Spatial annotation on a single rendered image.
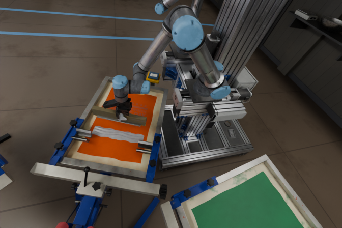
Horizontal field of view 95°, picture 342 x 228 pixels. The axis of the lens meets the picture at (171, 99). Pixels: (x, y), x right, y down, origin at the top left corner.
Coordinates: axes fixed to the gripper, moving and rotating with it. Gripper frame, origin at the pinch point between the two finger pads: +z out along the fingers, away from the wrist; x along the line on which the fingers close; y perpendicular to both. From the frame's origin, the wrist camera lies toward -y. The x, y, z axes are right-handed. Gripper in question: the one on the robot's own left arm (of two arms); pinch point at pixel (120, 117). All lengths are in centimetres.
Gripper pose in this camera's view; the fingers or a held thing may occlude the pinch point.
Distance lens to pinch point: 112.9
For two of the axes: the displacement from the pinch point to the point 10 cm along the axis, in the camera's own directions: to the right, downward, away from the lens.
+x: 1.2, -7.3, 6.7
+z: -1.7, 6.5, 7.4
